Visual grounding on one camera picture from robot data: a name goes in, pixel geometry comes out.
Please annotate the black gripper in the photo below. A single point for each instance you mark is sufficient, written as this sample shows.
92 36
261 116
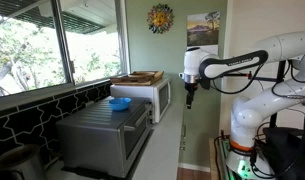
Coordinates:
191 88

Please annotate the toaster oven glass door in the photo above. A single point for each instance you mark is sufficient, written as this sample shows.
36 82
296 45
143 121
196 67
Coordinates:
136 133

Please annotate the blue bowl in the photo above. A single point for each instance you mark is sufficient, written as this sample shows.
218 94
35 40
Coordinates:
119 104

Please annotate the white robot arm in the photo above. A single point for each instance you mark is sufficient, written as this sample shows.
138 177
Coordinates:
278 96

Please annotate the silver toaster oven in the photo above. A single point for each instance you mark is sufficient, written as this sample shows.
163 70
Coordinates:
92 136

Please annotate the black rod with orange clamp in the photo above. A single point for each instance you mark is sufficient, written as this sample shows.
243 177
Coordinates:
238 74

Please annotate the wooden tray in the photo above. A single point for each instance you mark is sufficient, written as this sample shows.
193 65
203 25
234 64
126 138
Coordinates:
138 80

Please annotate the white microwave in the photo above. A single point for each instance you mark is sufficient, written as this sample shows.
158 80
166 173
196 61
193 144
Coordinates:
135 91

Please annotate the wooden robot cart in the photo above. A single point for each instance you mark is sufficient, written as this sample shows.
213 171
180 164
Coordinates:
213 160

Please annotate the black stand pole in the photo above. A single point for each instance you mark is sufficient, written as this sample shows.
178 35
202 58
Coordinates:
279 73

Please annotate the metal pitcher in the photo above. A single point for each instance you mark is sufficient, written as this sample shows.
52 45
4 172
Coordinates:
18 163

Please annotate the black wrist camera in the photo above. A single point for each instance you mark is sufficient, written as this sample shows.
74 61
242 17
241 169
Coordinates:
205 83

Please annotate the landscape wall calendar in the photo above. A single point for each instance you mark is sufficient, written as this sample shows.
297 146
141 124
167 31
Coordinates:
202 30

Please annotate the colourful sun wall decoration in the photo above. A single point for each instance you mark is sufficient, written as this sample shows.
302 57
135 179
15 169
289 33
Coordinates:
160 18

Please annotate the window with grey frame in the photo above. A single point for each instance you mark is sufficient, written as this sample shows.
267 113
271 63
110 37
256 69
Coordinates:
42 50

